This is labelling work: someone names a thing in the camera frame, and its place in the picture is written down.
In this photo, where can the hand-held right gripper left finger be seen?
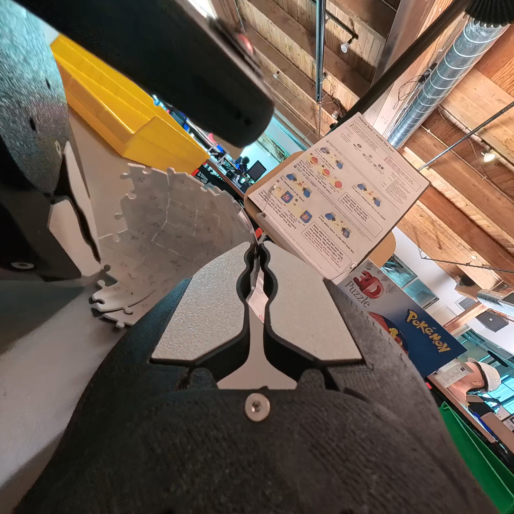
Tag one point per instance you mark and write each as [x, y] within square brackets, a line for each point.
[204, 313]

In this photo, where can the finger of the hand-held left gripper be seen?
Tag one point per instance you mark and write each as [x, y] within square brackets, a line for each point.
[66, 233]
[78, 188]

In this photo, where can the black track light bar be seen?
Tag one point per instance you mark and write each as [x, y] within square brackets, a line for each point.
[341, 22]

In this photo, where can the white spot bulb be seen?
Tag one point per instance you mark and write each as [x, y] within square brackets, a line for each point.
[344, 47]

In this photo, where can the grey metal beam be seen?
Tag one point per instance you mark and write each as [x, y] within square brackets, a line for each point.
[409, 32]

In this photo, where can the yellow plastic bin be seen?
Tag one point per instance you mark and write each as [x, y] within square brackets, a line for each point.
[120, 116]

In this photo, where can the rectangular vent duct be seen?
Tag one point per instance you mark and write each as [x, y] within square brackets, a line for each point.
[498, 299]

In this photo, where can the white instruction sheet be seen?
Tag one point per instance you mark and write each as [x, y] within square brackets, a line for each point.
[341, 188]

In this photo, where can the mannequin with white helmet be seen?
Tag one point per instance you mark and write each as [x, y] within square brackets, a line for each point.
[488, 375]

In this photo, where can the thin black ceiling rod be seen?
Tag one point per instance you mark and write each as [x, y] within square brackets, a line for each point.
[474, 266]
[465, 136]

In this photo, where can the hanging ceiling lamp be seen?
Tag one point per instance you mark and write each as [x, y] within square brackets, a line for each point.
[489, 156]

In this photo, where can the blue puzzle box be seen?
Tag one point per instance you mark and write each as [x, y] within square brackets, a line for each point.
[417, 341]

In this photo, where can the black slanted pole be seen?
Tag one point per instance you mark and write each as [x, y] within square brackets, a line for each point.
[401, 61]

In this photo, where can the teal hanging rail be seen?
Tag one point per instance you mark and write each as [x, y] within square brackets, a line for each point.
[320, 48]

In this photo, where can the black wall speaker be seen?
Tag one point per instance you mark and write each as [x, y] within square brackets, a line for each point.
[492, 320]

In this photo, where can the grey partial puzzle ball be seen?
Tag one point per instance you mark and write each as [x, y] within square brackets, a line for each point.
[180, 229]

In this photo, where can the green plastic bin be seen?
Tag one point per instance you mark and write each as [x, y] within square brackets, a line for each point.
[482, 453]

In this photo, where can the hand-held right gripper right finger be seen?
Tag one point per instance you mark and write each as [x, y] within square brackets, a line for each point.
[313, 313]

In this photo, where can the black computer monitor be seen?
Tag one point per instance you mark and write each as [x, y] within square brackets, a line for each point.
[256, 170]

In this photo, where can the black pleated shade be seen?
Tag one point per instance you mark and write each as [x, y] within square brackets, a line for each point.
[494, 10]

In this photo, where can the silver spiral air duct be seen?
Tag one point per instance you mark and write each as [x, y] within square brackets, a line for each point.
[441, 80]

